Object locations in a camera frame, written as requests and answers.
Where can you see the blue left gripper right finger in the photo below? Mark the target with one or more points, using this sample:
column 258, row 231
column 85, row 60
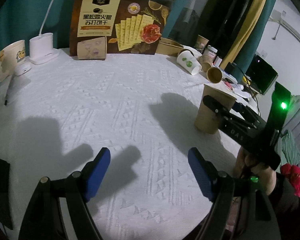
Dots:
column 203, row 171

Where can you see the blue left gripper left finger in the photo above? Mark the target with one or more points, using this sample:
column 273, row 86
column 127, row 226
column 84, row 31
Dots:
column 94, row 172

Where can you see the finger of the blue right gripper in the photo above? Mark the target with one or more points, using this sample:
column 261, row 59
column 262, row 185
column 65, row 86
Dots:
column 247, row 113
column 215, row 106

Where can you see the brown paper cup open front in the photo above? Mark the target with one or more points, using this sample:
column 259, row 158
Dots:
column 214, row 75

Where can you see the brown paper cup lying back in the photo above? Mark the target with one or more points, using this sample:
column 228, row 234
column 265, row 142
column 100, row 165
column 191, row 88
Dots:
column 205, row 62

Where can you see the white paper cup green print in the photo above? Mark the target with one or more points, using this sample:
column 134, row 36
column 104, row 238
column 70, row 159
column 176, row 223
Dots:
column 187, row 60

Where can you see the upright brown cup back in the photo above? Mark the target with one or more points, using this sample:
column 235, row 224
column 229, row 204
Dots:
column 201, row 43

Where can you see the brown paper cup by box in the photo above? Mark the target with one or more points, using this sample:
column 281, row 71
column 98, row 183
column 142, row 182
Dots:
column 93, row 49

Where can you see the right hand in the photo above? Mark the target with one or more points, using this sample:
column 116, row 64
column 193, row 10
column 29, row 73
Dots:
column 267, row 176

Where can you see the white tube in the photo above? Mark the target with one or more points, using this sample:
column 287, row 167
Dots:
column 238, row 90

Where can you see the black monitor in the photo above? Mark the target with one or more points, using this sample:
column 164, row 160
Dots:
column 261, row 75

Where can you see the teal curtain right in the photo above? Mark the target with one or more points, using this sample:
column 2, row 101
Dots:
column 247, row 53

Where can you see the teal curtain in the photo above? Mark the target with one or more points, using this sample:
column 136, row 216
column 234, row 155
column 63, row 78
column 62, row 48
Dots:
column 247, row 53
column 22, row 19

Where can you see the red plastic bag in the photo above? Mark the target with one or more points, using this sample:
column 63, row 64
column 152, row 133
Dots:
column 292, row 173

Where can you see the clear jar white lid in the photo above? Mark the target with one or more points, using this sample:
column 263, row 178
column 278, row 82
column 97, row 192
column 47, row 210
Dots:
column 211, row 52

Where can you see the white lace tablecloth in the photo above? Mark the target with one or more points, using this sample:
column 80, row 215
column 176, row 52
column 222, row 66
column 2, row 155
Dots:
column 142, row 108

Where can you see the brown paper tray box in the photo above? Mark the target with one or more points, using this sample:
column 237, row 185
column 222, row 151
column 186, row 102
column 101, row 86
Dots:
column 169, row 47

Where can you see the white air conditioner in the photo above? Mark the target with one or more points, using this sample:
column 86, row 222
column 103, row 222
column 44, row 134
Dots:
column 276, row 17

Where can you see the yellow curtain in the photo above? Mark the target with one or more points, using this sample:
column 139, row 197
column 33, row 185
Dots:
column 249, row 23

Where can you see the cracker gift box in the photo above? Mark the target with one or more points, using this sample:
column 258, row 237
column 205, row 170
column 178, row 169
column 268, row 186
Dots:
column 130, row 26

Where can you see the small white round device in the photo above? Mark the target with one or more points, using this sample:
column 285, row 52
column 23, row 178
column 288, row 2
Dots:
column 22, row 68

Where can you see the white desk lamp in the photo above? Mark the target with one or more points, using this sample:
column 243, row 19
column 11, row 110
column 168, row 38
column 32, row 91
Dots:
column 41, row 46

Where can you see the cream ceramic mug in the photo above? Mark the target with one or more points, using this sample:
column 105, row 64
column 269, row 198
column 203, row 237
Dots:
column 10, row 57

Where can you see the teal curtain left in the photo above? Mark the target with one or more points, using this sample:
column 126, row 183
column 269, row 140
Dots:
column 22, row 19

